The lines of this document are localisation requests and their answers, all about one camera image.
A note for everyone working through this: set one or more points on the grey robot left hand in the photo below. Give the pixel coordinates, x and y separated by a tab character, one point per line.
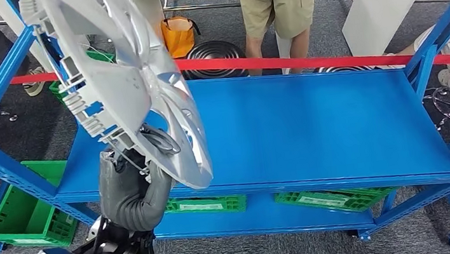
119	180

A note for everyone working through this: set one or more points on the silver plastic wheel cover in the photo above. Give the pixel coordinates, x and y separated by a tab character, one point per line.
118	87

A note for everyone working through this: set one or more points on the green plastic crate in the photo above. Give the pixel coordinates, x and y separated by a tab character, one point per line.
100	56
18	213
204	206
331	200

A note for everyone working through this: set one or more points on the orange bag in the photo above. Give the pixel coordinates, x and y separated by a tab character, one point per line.
179	38

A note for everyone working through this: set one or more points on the black ribbed round base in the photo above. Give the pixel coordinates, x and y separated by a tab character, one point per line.
212	55
341	69

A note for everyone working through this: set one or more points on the red barrier tape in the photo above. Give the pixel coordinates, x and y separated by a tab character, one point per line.
285	62

